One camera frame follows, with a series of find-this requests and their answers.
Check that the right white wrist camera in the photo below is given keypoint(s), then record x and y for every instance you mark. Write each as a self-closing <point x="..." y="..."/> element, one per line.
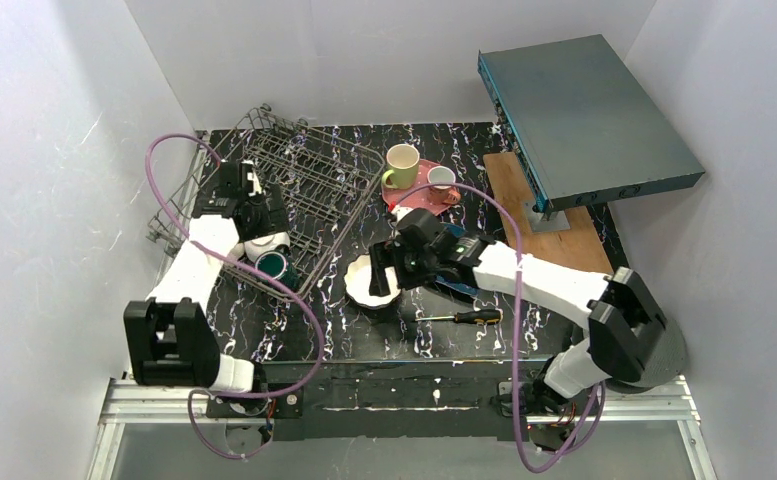
<point x="399" y="212"/>

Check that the pink dotted plate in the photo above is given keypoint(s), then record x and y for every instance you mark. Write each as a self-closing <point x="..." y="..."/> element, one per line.
<point x="423" y="198"/>

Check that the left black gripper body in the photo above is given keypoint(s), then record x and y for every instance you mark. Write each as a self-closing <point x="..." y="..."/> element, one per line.
<point x="272" y="221"/>

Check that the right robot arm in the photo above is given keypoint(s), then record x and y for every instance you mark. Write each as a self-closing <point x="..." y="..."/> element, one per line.
<point x="620" y="318"/>

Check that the white bowl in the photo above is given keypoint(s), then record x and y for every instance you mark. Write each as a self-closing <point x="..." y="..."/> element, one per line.
<point x="276" y="242"/>

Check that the wooden board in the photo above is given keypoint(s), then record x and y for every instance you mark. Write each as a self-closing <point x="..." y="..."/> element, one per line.
<point x="577" y="247"/>

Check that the dark green cup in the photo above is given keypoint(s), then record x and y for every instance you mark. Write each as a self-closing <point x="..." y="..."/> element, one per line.
<point x="278" y="266"/>

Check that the grey wire dish rack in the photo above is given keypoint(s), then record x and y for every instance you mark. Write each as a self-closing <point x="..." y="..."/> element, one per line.
<point x="327" y="182"/>

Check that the light green mug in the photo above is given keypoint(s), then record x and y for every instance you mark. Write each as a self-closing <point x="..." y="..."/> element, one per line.
<point x="402" y="167"/>

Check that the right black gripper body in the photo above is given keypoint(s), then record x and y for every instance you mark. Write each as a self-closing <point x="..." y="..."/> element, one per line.
<point x="388" y="266"/>

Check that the pink small cup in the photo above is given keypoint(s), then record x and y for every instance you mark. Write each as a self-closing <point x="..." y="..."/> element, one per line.
<point x="441" y="190"/>

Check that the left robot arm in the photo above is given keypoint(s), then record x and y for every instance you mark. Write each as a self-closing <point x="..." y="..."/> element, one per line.
<point x="169" y="339"/>

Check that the teal metal case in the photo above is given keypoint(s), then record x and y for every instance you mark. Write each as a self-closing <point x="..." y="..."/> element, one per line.
<point x="582" y="127"/>

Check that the black yellow screwdriver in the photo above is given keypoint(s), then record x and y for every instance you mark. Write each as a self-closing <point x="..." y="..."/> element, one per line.
<point x="472" y="317"/>

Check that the blue leaf-shaped plate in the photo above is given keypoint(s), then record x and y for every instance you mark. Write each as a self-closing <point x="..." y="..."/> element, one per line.
<point x="457" y="285"/>

